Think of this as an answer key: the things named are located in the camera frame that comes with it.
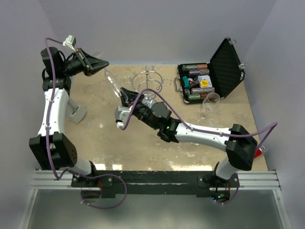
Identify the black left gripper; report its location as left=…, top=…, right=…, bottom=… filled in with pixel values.
left=61, top=48, right=109, bottom=77

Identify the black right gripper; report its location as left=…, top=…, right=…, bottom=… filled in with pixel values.
left=120, top=87, right=159, bottom=130

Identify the clear ribbed wine glass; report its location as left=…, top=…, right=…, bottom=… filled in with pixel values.
left=197, top=112, right=212, bottom=127

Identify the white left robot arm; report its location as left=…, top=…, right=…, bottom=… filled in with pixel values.
left=29, top=47, right=109, bottom=187

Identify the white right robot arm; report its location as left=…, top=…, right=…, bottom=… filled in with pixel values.
left=115, top=87, right=257, bottom=187

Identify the chrome wine glass rack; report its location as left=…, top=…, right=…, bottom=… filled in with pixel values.
left=123, top=65, right=172, bottom=93

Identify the white plastic stand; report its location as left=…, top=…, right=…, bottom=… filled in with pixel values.
left=65, top=98, right=87, bottom=124

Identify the white card deck yellow sticker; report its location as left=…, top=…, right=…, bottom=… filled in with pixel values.
left=197, top=75, right=213, bottom=88

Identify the black poker chip case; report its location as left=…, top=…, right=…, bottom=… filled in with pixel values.
left=173, top=37, right=246, bottom=104

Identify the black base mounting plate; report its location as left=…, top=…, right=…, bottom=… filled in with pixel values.
left=71, top=170, right=240, bottom=199

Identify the red patterned stick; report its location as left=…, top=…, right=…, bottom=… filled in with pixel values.
left=254, top=145, right=267, bottom=158

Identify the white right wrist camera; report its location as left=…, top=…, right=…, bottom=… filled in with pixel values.
left=114, top=106, right=131, bottom=130

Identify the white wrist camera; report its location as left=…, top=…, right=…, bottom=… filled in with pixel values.
left=114, top=106, right=131, bottom=130
left=62, top=35, right=76, bottom=52

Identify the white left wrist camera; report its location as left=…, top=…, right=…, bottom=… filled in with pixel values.
left=62, top=35, right=76, bottom=52

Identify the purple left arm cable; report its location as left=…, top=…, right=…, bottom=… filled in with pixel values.
left=45, top=37, right=128, bottom=210

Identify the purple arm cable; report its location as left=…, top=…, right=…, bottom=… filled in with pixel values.
left=119, top=88, right=279, bottom=205
left=45, top=37, right=128, bottom=210

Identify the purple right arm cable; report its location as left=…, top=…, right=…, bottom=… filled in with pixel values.
left=119, top=88, right=279, bottom=205

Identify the aluminium rail frame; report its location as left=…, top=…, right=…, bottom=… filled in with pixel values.
left=18, top=61, right=293, bottom=229

